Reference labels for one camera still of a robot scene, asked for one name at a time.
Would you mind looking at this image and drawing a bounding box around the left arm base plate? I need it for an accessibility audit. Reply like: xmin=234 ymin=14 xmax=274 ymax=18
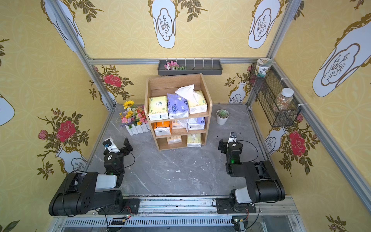
xmin=98 ymin=198 xmax=140 ymax=215

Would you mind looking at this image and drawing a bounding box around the green-yellow tissue pack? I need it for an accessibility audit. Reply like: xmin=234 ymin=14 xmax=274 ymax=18
xmin=148 ymin=96 xmax=169 ymax=121

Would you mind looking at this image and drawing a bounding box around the white purple tissue pack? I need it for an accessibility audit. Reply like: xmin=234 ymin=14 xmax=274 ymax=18
xmin=186 ymin=117 xmax=205 ymax=130

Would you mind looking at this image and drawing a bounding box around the yellow tissue pack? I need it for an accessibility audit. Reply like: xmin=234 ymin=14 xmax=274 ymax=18
xmin=175 ymin=85 xmax=208 ymax=114

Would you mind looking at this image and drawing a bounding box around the black wire wall basket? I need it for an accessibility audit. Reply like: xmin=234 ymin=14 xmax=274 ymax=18
xmin=246 ymin=63 xmax=301 ymax=127

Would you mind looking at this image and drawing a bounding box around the dark wall hook rack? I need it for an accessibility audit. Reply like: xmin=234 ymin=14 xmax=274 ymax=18
xmin=157 ymin=58 xmax=223 ymax=76

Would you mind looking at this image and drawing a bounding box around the artificial flowers white fence planter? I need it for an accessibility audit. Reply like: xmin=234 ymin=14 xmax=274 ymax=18
xmin=119 ymin=101 xmax=150 ymax=136

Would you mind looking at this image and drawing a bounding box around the yellow floral pack bottom shelf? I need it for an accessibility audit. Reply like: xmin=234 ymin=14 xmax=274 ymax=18
xmin=187 ymin=133 xmax=202 ymax=148

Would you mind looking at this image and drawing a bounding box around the printed lidded jar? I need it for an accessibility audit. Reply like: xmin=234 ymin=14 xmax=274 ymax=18
xmin=255 ymin=58 xmax=272 ymax=77

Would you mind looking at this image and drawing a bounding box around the wooden three-tier shelf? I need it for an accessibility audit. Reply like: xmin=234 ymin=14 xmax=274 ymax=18
xmin=145 ymin=73 xmax=213 ymax=151

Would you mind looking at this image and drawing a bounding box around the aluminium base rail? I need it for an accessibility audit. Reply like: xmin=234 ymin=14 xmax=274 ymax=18
xmin=48 ymin=196 xmax=306 ymax=232

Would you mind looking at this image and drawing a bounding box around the peach tissue pack bottom shelf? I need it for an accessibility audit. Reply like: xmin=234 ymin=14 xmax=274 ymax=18
xmin=166 ymin=135 xmax=182 ymax=145

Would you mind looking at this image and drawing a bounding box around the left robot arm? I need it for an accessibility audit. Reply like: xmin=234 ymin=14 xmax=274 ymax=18
xmin=48 ymin=138 xmax=137 ymax=217

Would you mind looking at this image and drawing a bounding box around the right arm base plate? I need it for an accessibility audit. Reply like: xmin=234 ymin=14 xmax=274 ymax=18
xmin=212 ymin=198 xmax=257 ymax=214

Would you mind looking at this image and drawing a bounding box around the clear jar white lid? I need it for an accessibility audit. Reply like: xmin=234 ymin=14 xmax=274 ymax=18
xmin=273 ymin=88 xmax=294 ymax=113

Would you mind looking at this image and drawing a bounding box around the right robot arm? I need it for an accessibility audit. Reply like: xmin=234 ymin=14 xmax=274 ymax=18
xmin=218 ymin=139 xmax=286 ymax=204

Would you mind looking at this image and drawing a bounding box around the small cactus white pot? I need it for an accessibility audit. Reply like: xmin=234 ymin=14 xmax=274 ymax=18
xmin=216 ymin=109 xmax=230 ymax=125

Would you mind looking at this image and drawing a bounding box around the orange tissue pack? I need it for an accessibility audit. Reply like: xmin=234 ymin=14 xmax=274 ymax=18
xmin=154 ymin=121 xmax=171 ymax=136

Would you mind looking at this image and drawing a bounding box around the pink flower on rack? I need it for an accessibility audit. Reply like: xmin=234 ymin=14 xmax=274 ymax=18
xmin=164 ymin=61 xmax=185 ymax=70

